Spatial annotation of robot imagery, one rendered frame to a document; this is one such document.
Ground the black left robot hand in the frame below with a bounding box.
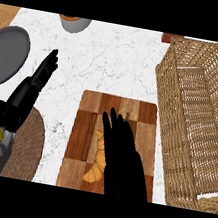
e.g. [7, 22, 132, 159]
[0, 38, 62, 139]

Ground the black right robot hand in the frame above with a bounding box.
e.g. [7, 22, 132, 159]
[88, 105, 164, 203]

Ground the golden croissant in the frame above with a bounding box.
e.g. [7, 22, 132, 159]
[81, 127, 113, 186]

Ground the wooden patchwork cutting board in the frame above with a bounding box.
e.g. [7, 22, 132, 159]
[55, 86, 171, 204]

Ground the brown wicker basket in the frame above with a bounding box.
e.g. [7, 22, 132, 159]
[132, 32, 218, 215]

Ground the grey round plate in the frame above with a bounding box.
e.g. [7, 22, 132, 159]
[0, 23, 35, 96]

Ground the brown round woven placemat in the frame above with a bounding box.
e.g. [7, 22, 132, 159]
[0, 100, 51, 184]

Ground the grey round pot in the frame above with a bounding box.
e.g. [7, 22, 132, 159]
[56, 13, 93, 38]

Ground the reddish brown block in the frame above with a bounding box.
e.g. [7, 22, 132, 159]
[160, 31, 185, 47]

